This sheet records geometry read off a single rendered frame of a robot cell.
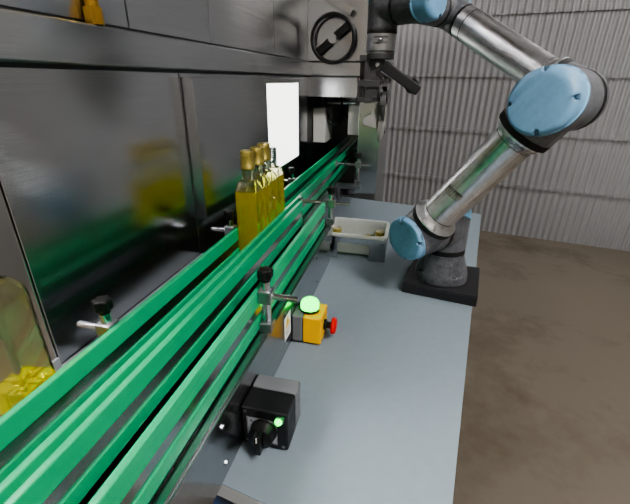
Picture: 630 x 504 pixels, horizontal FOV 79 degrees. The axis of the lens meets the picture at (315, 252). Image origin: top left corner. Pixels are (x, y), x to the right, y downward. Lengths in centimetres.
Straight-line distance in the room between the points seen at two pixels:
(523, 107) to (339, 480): 71
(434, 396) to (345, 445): 22
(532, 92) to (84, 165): 78
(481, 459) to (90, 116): 166
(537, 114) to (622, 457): 154
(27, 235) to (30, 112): 18
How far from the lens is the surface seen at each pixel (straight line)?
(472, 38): 108
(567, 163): 394
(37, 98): 72
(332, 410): 78
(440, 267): 114
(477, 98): 384
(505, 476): 177
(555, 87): 81
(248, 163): 95
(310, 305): 88
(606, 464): 199
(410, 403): 82
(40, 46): 70
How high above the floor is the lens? 132
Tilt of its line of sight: 24 degrees down
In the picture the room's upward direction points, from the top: 1 degrees clockwise
